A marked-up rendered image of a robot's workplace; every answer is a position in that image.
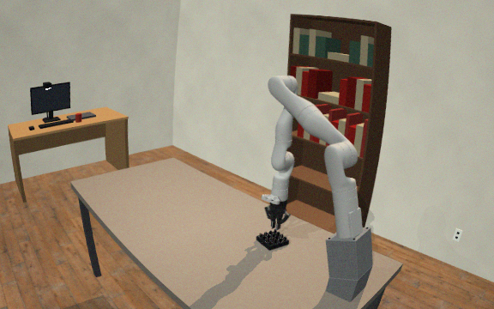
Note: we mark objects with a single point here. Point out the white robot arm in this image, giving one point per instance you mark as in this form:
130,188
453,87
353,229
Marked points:
339,153

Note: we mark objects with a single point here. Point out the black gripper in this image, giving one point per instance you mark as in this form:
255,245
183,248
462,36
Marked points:
277,214

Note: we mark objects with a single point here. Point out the black knob box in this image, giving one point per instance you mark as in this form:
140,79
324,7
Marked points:
277,242

